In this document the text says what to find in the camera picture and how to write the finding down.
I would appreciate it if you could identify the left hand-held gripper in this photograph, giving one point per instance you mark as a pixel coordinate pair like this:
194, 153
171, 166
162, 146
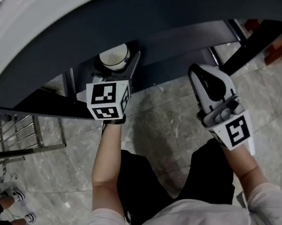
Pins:
101, 94

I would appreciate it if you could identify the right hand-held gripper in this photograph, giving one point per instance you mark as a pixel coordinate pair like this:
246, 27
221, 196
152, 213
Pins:
235, 132

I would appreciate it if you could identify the white bowl item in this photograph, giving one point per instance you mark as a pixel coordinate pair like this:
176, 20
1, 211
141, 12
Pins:
114, 57

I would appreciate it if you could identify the dark under-sink cabinet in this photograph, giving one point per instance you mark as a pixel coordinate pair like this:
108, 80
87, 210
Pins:
127, 19

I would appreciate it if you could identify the person's right forearm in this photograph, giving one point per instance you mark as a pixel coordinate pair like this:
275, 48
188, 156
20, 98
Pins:
242, 165

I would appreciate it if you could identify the person's left forearm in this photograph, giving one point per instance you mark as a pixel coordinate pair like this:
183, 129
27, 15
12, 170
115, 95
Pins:
105, 156

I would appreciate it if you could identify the black wristband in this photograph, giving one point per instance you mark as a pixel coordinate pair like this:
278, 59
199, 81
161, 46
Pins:
114, 121

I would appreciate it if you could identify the dark cabinet door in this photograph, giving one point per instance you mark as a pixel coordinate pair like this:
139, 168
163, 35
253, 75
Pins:
256, 42
50, 104

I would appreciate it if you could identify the white countertop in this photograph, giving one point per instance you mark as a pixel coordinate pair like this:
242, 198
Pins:
37, 17

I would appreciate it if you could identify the person's black shorts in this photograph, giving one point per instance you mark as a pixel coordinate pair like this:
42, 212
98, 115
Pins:
141, 187

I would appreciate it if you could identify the person's white t-shirt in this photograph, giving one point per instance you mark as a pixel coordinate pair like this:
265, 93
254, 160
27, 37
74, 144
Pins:
186, 223

